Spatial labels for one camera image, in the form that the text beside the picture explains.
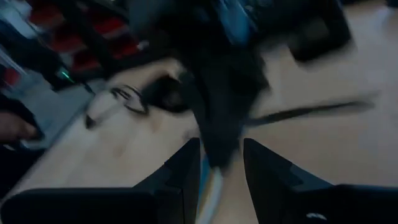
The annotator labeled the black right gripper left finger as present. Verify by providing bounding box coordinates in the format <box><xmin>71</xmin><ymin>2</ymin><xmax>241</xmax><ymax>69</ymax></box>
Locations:
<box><xmin>0</xmin><ymin>138</ymin><xmax>202</xmax><ymax>224</ymax></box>

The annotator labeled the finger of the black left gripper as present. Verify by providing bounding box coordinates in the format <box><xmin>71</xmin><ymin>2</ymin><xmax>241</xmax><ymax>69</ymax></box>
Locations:
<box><xmin>197</xmin><ymin>102</ymin><xmax>223</xmax><ymax>167</ymax></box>
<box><xmin>222</xmin><ymin>102</ymin><xmax>249</xmax><ymax>167</ymax></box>

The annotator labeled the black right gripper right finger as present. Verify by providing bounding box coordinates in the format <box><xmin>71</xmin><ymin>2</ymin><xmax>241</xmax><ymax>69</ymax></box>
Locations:
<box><xmin>244</xmin><ymin>138</ymin><xmax>398</xmax><ymax>224</ymax></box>

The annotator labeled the blue cable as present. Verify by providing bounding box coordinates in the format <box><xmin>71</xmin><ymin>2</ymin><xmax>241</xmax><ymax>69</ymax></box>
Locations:
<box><xmin>198</xmin><ymin>155</ymin><xmax>212</xmax><ymax>206</ymax></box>

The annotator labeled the white cable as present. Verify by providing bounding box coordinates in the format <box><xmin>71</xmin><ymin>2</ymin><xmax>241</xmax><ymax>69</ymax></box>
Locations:
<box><xmin>195</xmin><ymin>166</ymin><xmax>224</xmax><ymax>224</ymax></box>

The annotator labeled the red rack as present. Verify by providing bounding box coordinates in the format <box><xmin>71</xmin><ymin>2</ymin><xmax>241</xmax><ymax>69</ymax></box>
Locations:
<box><xmin>27</xmin><ymin>0</ymin><xmax>144</xmax><ymax>74</ymax></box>

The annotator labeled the person's hand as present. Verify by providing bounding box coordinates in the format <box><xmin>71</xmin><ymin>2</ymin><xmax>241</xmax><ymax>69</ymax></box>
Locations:
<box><xmin>0</xmin><ymin>111</ymin><xmax>38</xmax><ymax>142</ymax></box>

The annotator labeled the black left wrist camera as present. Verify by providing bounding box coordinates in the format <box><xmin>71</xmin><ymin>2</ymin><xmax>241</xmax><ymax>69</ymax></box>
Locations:
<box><xmin>289</xmin><ymin>0</ymin><xmax>354</xmax><ymax>63</ymax></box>

